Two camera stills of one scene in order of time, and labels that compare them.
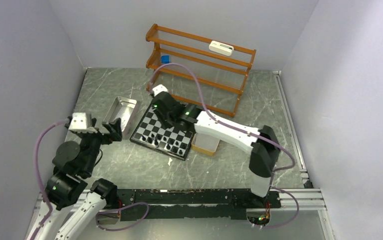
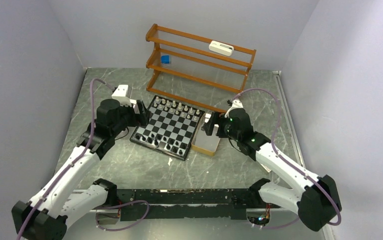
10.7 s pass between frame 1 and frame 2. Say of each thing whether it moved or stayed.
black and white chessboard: stayed
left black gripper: moved
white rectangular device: stayed
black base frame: stayed
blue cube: stayed
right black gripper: moved
